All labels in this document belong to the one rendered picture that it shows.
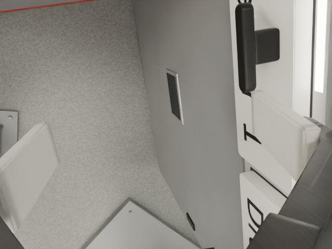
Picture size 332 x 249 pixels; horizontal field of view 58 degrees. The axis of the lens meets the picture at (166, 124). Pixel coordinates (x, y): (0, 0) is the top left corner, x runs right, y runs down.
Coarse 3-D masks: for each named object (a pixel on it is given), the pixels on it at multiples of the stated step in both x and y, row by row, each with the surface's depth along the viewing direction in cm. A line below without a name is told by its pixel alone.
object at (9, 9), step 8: (0, 0) 63; (8, 0) 65; (16, 0) 67; (24, 0) 69; (32, 0) 72; (40, 0) 74; (48, 0) 77; (56, 0) 80; (64, 0) 83; (72, 0) 86; (80, 0) 90; (88, 0) 91; (0, 8) 79; (8, 8) 82; (16, 8) 86; (24, 8) 87; (32, 8) 91
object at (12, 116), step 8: (0, 112) 105; (8, 112) 106; (16, 112) 106; (0, 120) 106; (8, 120) 106; (16, 120) 107; (0, 128) 104; (8, 128) 107; (16, 128) 108; (0, 136) 106; (8, 136) 108; (16, 136) 109; (0, 144) 107; (8, 144) 109; (0, 152) 107
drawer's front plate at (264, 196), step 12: (240, 180) 40; (252, 180) 37; (264, 180) 37; (252, 192) 37; (264, 192) 35; (276, 192) 34; (264, 204) 35; (276, 204) 32; (252, 216) 39; (264, 216) 36
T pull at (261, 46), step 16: (240, 16) 24; (240, 32) 25; (256, 32) 25; (272, 32) 25; (240, 48) 25; (256, 48) 25; (272, 48) 26; (240, 64) 26; (256, 64) 26; (240, 80) 26
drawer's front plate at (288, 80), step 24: (240, 0) 30; (264, 0) 27; (288, 0) 24; (312, 0) 23; (264, 24) 27; (288, 24) 24; (288, 48) 25; (264, 72) 29; (288, 72) 25; (240, 96) 35; (288, 96) 26; (240, 120) 36; (240, 144) 38; (264, 168) 33; (288, 192) 29
